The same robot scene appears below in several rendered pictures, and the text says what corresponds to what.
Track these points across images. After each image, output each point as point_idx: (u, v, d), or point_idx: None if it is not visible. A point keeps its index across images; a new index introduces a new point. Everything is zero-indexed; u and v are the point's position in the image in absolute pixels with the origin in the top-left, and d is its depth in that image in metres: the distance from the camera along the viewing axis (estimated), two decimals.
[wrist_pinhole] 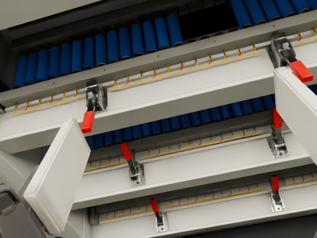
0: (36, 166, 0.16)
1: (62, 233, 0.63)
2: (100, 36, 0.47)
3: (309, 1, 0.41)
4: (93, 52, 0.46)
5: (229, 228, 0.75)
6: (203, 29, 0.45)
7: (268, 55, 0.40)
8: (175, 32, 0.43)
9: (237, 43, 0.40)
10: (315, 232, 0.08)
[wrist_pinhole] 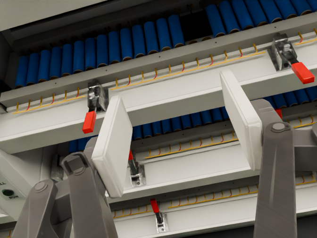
0: (91, 138, 0.17)
1: None
2: (101, 37, 0.47)
3: (311, 3, 0.41)
4: (94, 53, 0.46)
5: (229, 229, 0.75)
6: (204, 30, 0.45)
7: (270, 57, 0.40)
8: (177, 33, 0.44)
9: (239, 44, 0.40)
10: (254, 222, 0.09)
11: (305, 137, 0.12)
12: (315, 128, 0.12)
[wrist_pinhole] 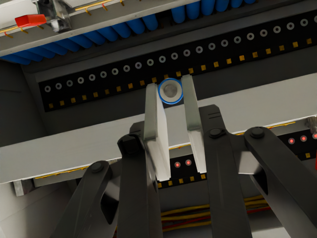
0: (133, 123, 0.18)
1: None
2: None
3: (38, 46, 0.39)
4: None
5: None
6: None
7: (67, 2, 0.32)
8: (178, 12, 0.37)
9: (107, 14, 0.34)
10: (212, 226, 0.09)
11: (239, 142, 0.13)
12: (246, 135, 0.13)
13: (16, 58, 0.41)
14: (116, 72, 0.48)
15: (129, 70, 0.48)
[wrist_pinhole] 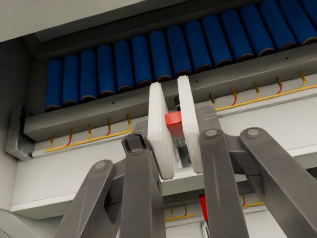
0: (137, 123, 0.18)
1: None
2: (176, 29, 0.31)
3: None
4: (167, 54, 0.30)
5: None
6: None
7: None
8: (304, 21, 0.27)
9: None
10: (208, 226, 0.09)
11: (235, 143, 0.13)
12: (242, 136, 0.13)
13: None
14: None
15: None
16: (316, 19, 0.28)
